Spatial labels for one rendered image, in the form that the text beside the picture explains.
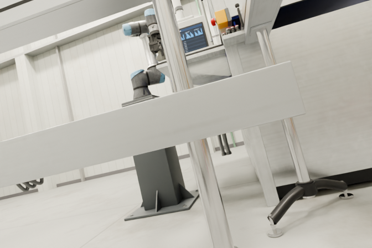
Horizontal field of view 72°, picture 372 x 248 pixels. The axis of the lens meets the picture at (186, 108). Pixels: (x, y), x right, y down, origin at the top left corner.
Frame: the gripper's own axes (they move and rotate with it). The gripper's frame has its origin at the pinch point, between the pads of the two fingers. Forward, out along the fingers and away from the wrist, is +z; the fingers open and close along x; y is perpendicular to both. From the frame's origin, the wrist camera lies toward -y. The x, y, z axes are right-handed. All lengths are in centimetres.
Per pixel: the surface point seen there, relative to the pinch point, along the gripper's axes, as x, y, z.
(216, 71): 2.9, -28.4, 15.0
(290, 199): 41, -44, 82
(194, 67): 2.8, -16.5, 8.7
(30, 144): 93, 22, 39
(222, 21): 21.9, -37.9, -5.2
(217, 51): 10.7, -31.7, 5.7
